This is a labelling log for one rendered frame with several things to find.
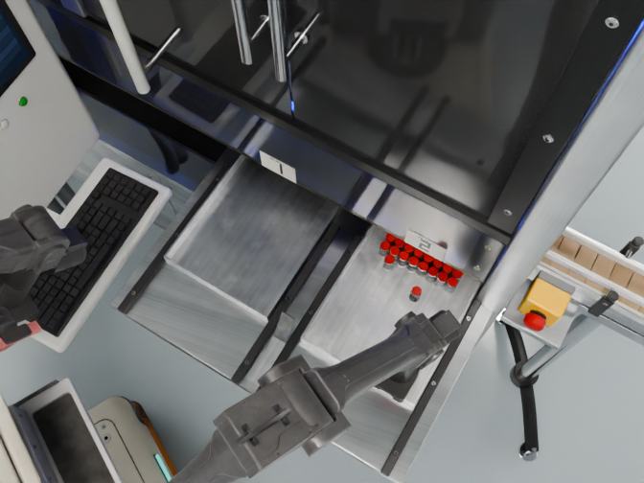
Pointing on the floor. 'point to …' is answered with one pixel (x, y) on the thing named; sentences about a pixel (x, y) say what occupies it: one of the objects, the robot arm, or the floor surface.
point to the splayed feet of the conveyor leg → (528, 451)
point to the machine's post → (572, 177)
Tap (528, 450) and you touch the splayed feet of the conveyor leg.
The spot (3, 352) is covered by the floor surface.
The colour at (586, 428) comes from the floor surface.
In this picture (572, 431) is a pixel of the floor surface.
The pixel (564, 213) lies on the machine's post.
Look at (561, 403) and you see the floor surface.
